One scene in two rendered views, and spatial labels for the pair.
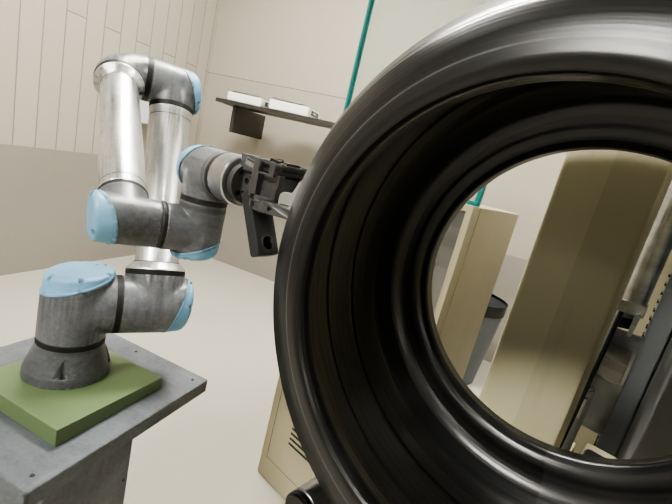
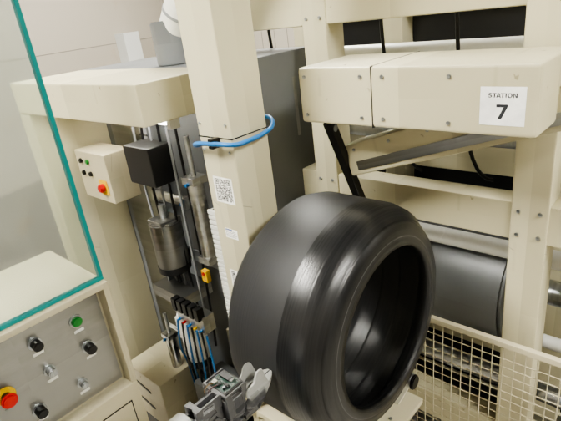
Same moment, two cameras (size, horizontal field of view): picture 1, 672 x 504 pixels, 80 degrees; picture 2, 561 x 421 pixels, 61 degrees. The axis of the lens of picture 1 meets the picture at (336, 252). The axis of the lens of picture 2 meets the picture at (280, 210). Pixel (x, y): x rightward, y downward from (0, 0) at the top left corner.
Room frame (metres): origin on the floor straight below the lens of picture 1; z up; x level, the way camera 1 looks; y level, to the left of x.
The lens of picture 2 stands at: (0.43, 0.84, 1.94)
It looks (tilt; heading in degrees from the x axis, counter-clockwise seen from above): 23 degrees down; 276
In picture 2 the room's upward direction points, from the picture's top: 7 degrees counter-clockwise
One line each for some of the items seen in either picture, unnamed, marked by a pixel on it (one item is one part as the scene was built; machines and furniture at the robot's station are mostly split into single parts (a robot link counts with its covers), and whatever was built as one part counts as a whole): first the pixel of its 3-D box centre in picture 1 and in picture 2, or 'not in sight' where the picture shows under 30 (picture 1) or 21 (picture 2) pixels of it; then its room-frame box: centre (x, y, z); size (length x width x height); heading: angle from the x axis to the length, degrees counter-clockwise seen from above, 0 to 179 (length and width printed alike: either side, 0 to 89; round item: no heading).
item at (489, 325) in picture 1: (458, 332); not in sight; (2.80, -1.01, 0.31); 0.50 x 0.49 x 0.62; 71
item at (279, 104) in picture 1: (295, 109); not in sight; (3.47, 0.60, 1.61); 0.37 x 0.35 x 0.09; 71
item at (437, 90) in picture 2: not in sight; (422, 88); (0.16, -0.40, 1.71); 0.61 x 0.25 x 0.15; 141
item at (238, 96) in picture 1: (252, 101); not in sight; (3.60, 1.00, 1.61); 0.34 x 0.33 x 0.09; 71
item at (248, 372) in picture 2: not in sight; (250, 373); (0.62, 0.05, 1.23); 0.09 x 0.03 x 0.06; 51
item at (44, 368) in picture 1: (69, 351); not in sight; (0.90, 0.59, 0.69); 0.19 x 0.19 x 0.10
